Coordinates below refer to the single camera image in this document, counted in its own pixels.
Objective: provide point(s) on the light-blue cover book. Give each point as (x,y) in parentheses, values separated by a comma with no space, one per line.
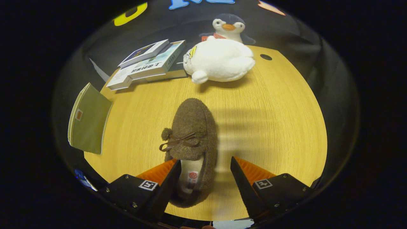
(159,65)

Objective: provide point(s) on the penguin plush toy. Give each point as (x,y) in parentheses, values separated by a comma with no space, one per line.
(229,27)

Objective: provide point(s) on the white duck plush toy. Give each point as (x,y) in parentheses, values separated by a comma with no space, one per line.
(219,60)

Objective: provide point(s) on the brown fuzzy shoe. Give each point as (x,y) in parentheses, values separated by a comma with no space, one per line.
(194,121)

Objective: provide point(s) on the computer screen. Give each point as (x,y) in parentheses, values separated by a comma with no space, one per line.
(85,180)

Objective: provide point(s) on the black book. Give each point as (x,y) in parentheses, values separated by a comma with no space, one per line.
(171,74)

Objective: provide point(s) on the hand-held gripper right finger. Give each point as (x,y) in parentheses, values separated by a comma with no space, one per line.
(246,194)

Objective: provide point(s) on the night photo cover book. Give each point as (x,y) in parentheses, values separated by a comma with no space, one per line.
(143,53)

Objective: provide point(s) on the beige fabric storage box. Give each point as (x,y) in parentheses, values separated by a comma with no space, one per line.
(90,121)

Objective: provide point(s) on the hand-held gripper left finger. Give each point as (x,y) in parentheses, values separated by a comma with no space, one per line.
(159,197)

